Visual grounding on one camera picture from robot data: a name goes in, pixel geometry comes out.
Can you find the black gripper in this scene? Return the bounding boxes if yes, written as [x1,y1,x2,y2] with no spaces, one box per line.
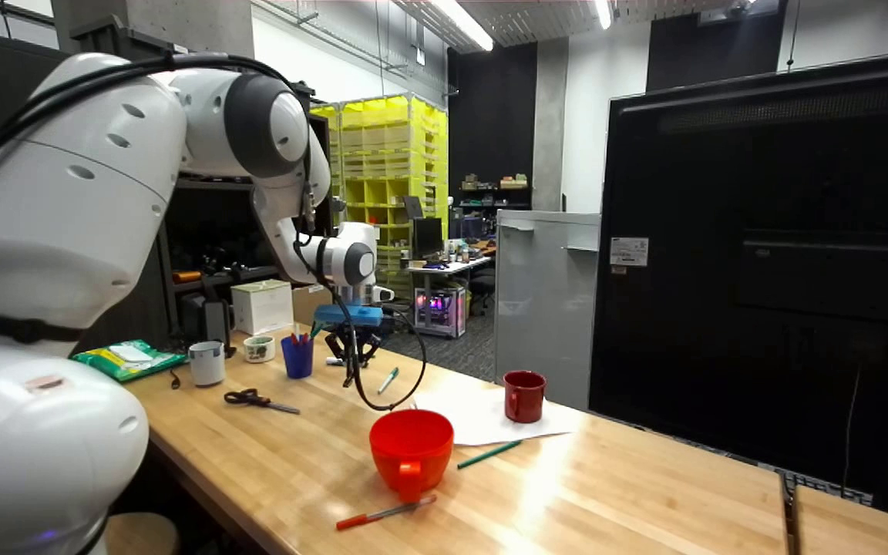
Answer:
[322,323,377,392]

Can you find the black marker with grey barrel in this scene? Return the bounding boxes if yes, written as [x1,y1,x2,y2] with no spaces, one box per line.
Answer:
[372,368,404,402]

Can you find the orange-red plastic cup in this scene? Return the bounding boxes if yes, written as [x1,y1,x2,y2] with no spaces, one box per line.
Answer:
[368,406,457,506]

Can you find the dark red mug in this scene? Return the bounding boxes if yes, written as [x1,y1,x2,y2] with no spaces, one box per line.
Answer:
[504,368,549,425]

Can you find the blue plastic pen cup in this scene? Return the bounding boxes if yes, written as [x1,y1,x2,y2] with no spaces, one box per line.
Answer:
[277,333,319,383]

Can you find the brown cardboard box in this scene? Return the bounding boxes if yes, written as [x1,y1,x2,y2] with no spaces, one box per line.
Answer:
[289,280,337,331]

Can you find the white cup with green contents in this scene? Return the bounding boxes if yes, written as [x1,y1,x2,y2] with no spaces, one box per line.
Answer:
[242,331,277,364]

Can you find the purple-lit machine box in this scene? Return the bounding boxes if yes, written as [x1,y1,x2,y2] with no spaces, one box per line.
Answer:
[410,284,474,342]

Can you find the white box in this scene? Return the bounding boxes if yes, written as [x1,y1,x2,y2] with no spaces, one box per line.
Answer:
[228,277,296,338]

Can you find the white paper sheet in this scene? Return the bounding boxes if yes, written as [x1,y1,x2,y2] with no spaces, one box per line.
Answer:
[417,379,592,451]

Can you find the cluttered desk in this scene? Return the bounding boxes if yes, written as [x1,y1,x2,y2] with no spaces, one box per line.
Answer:
[402,251,498,311]

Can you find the white cylindrical cup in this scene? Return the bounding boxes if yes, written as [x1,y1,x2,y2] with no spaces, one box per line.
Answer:
[186,338,228,390]

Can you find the red and white pen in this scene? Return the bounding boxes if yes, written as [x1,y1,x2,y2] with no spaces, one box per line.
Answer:
[333,494,439,533]

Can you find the dark computer monitor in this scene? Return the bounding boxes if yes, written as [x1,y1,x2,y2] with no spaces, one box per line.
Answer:
[408,213,447,261]

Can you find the green pencil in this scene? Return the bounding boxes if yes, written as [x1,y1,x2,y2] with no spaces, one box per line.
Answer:
[453,437,525,472]

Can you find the dark shelving unit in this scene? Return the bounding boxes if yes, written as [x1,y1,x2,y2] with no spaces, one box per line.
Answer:
[0,23,343,352]

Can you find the grey cabinet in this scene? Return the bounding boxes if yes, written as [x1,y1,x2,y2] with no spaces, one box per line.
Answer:
[492,206,605,411]

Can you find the yellow shelving unit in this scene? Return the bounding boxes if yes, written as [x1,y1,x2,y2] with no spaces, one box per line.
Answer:
[307,94,453,309]

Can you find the round wooden stool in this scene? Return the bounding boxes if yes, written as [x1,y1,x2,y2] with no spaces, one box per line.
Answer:
[95,509,183,555]

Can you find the white label sticker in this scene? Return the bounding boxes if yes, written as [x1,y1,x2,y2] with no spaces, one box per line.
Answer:
[608,231,650,269]

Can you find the large black panel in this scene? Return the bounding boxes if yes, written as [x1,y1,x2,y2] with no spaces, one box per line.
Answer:
[587,44,888,517]

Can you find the black-handled scissors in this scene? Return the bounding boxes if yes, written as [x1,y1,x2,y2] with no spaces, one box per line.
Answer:
[221,387,301,417]

